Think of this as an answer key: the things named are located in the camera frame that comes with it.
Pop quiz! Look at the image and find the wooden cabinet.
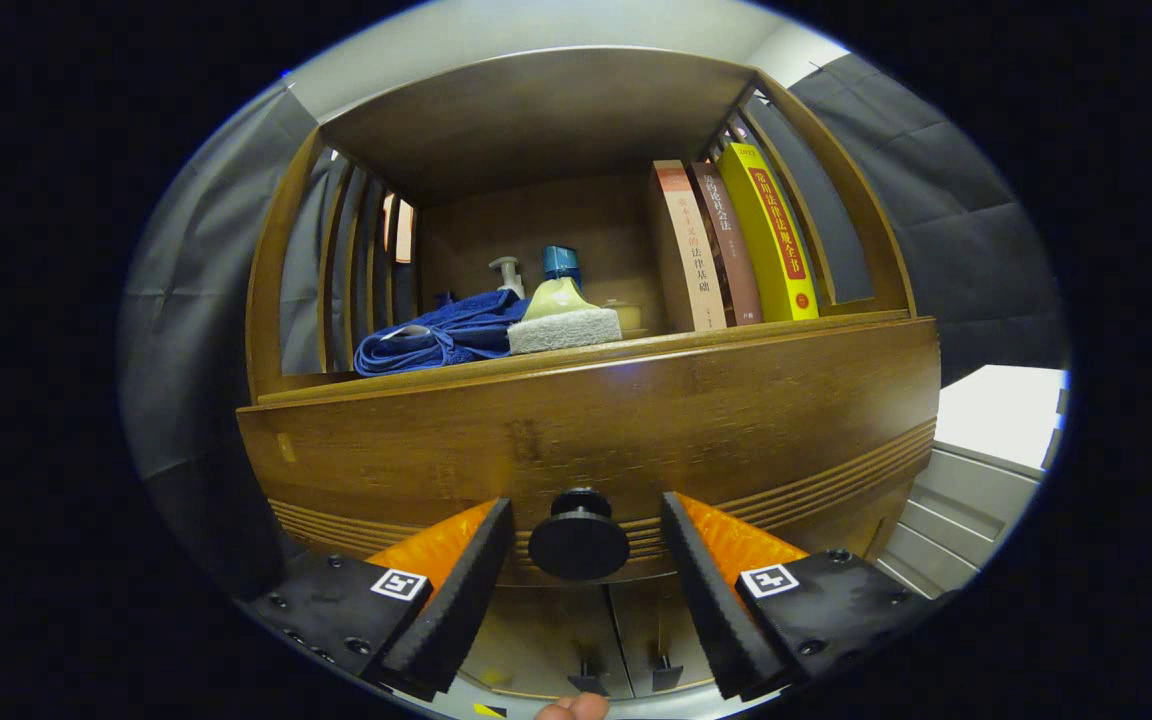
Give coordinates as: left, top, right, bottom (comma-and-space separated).
236, 45, 942, 701

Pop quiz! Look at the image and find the white pump bottle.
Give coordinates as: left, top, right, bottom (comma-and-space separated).
489, 256, 526, 301

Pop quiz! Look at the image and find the yellow book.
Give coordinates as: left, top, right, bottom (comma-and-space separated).
717, 142, 821, 323

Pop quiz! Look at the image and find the wooden countertop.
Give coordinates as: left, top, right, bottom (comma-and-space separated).
256, 308, 912, 406

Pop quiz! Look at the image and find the brown book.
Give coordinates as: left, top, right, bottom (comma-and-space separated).
688, 162, 764, 327

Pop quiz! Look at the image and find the beige book orange spine top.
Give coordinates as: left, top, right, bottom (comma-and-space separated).
649, 160, 727, 333

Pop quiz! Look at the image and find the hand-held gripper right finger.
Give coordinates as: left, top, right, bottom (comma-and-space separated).
660, 492, 937, 701

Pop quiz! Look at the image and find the wooden drawer with black knob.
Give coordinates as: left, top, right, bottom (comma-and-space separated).
236, 318, 942, 593

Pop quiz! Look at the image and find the beige lidded tea cup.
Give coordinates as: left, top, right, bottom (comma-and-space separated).
601, 298, 649, 339

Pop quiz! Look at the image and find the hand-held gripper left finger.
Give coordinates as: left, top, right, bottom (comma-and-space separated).
246, 498, 517, 703

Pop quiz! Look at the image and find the white side cabinet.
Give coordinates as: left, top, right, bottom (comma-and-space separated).
876, 365, 1067, 601

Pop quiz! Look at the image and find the blue glass bottle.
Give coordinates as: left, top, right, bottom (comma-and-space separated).
543, 245, 583, 291

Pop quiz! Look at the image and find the green handled scrub sponge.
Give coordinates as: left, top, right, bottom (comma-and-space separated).
507, 277, 625, 356

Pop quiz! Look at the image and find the blue folded towel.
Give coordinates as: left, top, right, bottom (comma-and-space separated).
354, 289, 532, 377

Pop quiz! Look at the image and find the wooden cabinet door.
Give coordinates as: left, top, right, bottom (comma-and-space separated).
456, 585, 634, 701
608, 575, 727, 693

